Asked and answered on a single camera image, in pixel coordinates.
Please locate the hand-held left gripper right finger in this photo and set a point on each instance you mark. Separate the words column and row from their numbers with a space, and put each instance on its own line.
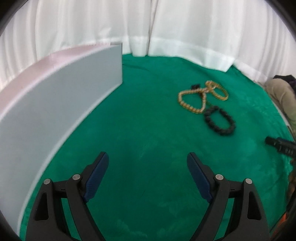
column 198, row 176

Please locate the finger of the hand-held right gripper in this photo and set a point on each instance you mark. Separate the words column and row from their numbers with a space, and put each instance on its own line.
column 271, row 141

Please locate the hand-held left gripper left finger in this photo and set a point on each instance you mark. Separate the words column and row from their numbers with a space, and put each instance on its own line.
column 97, row 176

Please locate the gold bangles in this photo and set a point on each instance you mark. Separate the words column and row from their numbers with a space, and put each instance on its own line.
column 223, row 97

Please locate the white cardboard box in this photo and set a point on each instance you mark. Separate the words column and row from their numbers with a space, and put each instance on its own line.
column 57, row 104

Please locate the green velvet cloth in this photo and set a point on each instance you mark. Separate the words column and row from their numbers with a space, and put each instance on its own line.
column 150, row 139

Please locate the purple and black cloth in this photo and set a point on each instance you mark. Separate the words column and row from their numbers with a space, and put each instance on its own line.
column 289, row 78

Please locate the orange cloth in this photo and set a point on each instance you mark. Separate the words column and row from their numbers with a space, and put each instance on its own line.
column 285, row 219

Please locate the white curtain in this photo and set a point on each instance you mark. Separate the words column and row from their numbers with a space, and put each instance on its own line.
column 81, row 20
column 208, row 30

